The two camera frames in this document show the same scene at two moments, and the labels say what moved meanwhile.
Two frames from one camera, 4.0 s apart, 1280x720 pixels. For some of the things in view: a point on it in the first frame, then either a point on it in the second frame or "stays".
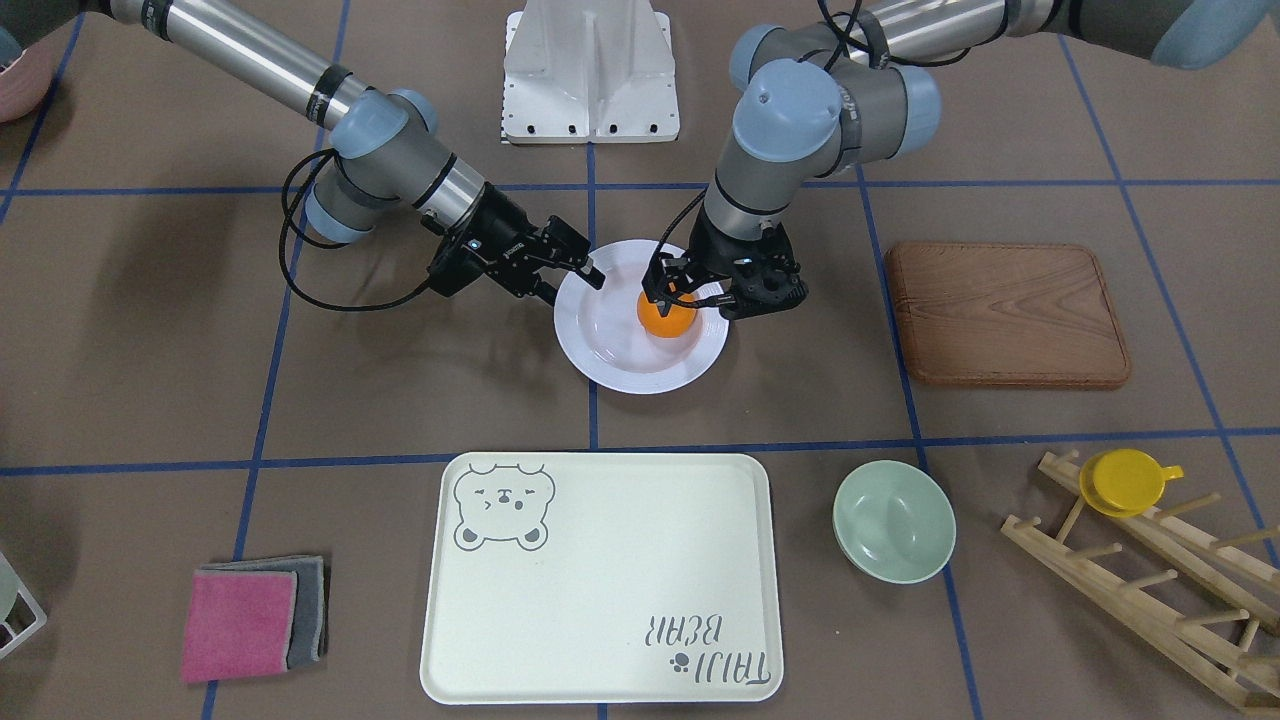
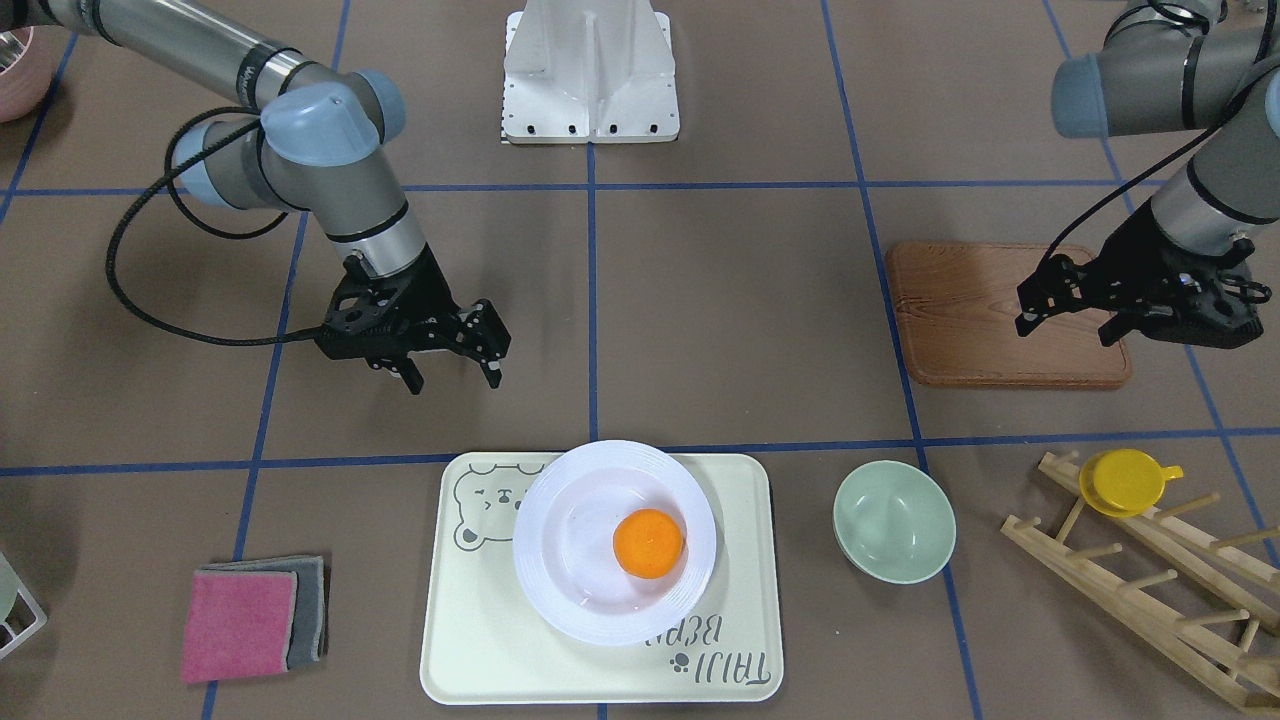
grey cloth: (311, 609) stays
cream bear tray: (602, 577) stays
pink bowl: (26, 82) stays
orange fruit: (677, 321) → (648, 543)
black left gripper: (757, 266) → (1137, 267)
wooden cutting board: (1006, 314) stays
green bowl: (894, 522) stays
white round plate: (601, 333) → (564, 533)
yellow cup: (1125, 482) stays
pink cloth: (238, 623) stays
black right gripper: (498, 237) → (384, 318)
